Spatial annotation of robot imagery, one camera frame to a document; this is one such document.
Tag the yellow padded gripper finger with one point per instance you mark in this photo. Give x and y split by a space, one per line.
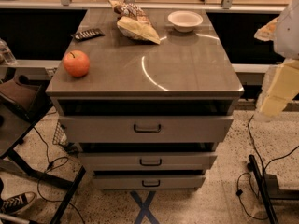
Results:
280 86

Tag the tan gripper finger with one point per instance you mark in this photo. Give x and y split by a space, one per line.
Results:
266 33

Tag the brown chip bag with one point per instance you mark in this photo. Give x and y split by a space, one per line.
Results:
133 22

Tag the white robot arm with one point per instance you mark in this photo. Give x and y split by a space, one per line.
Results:
286 36

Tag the black metal stand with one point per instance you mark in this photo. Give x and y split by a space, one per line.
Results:
269 188

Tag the grey drawer cabinet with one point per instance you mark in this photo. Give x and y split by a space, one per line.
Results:
185 75

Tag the black remote control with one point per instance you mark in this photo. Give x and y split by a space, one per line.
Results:
87 34

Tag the bottom grey drawer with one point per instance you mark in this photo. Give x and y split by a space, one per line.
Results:
149 181

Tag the grey drawer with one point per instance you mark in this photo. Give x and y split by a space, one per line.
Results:
147 161
146 129
149 181

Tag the red apple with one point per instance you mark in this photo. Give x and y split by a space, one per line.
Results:
76 63

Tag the middle grey drawer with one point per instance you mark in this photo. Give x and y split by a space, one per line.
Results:
147 161

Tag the top grey drawer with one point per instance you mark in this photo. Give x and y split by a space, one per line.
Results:
146 129

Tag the clear plastic bottle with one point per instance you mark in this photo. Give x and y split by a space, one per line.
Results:
7 53

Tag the black canvas sneaker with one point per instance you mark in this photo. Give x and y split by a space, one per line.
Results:
17 203

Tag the wire mesh basket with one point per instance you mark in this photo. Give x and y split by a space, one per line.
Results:
59 137

